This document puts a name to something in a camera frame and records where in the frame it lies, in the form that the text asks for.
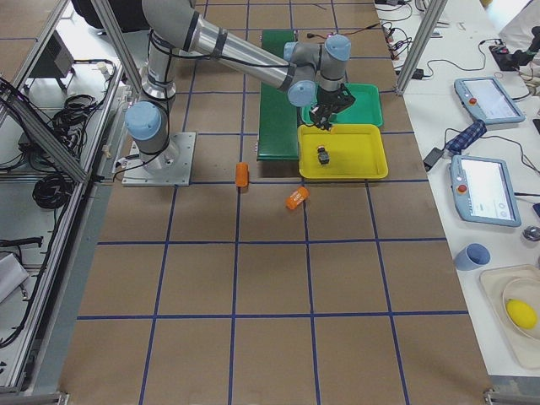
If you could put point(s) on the far blue teach pendant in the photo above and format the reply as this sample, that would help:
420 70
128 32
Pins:
486 100

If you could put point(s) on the blue plastic cup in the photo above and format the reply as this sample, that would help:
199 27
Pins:
471 257

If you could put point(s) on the yellow tray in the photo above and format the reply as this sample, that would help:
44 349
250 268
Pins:
356 152

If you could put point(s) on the yellow lemon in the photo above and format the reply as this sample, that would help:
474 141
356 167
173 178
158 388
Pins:
521 314

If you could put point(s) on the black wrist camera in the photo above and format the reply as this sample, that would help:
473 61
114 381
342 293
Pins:
344 99

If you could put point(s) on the orange cylinder with label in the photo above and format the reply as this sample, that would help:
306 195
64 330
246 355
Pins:
297 197

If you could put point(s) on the white bowl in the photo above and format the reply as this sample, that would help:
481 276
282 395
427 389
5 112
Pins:
527 290

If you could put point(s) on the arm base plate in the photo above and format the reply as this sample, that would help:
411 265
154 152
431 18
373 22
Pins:
171 168

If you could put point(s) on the green conveyor belt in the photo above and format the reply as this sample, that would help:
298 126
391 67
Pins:
277 133

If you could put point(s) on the aluminium frame post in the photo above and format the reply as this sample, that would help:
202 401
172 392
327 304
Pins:
420 41

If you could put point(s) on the blue checkered cloth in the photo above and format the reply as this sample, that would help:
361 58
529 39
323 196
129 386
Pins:
466 137

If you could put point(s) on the blue teach pendant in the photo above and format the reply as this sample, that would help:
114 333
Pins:
486 100
482 191

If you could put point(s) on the green tray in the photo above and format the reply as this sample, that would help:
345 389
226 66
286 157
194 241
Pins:
365 110

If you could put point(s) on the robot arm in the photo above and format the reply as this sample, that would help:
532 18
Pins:
309 74

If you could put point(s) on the plain orange cylinder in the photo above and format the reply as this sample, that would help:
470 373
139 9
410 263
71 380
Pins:
241 174

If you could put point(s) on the near blue teach pendant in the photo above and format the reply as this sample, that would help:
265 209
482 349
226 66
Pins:
482 191

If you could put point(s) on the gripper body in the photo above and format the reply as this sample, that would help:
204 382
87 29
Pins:
326 99

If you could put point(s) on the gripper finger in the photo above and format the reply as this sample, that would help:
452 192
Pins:
316 115
327 119

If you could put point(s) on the yellow push button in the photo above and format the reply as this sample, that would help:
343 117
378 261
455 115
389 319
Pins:
323 156

